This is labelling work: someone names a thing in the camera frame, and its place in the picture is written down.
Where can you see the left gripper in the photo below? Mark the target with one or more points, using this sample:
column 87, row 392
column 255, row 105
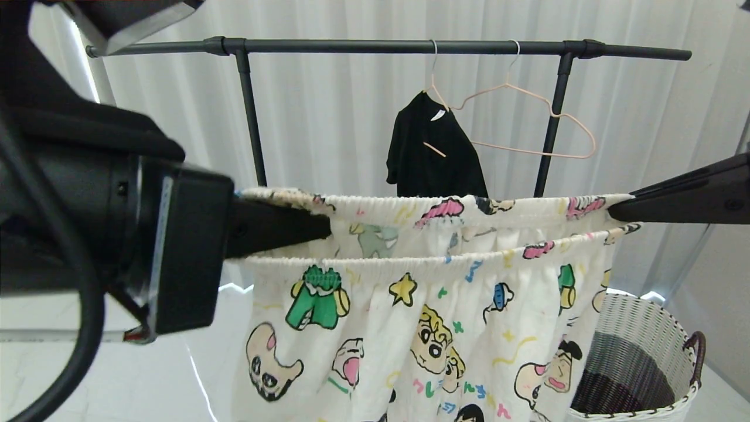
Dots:
column 187, row 252

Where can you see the cream printed garment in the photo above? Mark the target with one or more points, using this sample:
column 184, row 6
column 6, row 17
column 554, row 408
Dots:
column 410, row 351

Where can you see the black garment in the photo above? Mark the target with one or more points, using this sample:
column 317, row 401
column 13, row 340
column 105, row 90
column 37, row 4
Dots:
column 433, row 170

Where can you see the pink clothes hanger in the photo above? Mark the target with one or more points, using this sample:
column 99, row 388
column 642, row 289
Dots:
column 435, row 149
column 508, row 85

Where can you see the black clothes rack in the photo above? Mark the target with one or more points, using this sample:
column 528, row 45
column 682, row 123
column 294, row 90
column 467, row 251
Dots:
column 375, row 47

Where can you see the white laundry basket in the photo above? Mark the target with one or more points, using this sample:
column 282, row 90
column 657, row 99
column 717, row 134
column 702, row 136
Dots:
column 633, row 351

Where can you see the white curtain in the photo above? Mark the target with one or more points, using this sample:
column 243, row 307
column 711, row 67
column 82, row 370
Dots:
column 351, row 117

